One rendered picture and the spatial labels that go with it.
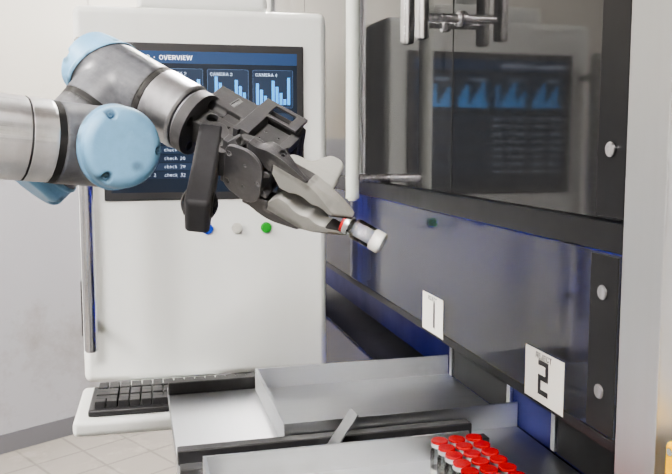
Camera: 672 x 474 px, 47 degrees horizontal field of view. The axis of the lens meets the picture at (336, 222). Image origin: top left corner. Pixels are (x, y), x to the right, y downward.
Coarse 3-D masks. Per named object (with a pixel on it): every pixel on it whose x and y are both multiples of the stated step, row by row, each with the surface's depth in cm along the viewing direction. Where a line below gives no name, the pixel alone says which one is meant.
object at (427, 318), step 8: (424, 296) 124; (432, 296) 120; (424, 304) 124; (432, 304) 120; (440, 304) 117; (424, 312) 124; (432, 312) 120; (440, 312) 117; (424, 320) 124; (432, 320) 121; (440, 320) 117; (432, 328) 121; (440, 328) 117; (440, 336) 118
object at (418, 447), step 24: (456, 432) 100; (216, 456) 92; (240, 456) 93; (264, 456) 94; (288, 456) 94; (312, 456) 95; (336, 456) 96; (360, 456) 97; (384, 456) 98; (408, 456) 98
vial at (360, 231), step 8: (344, 224) 77; (352, 224) 77; (360, 224) 76; (368, 224) 77; (344, 232) 77; (352, 232) 76; (360, 232) 76; (368, 232) 76; (376, 232) 76; (360, 240) 76; (368, 240) 76; (376, 240) 76; (384, 240) 76; (368, 248) 76; (376, 248) 76
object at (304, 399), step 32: (256, 384) 127; (288, 384) 129; (320, 384) 130; (352, 384) 130; (384, 384) 130; (416, 384) 130; (448, 384) 130; (288, 416) 115; (320, 416) 115; (384, 416) 106; (416, 416) 107; (448, 416) 109; (480, 416) 110; (512, 416) 111
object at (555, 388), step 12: (528, 348) 91; (528, 360) 91; (552, 360) 86; (528, 372) 91; (540, 372) 88; (552, 372) 86; (528, 384) 91; (552, 384) 86; (540, 396) 89; (552, 396) 86; (552, 408) 86
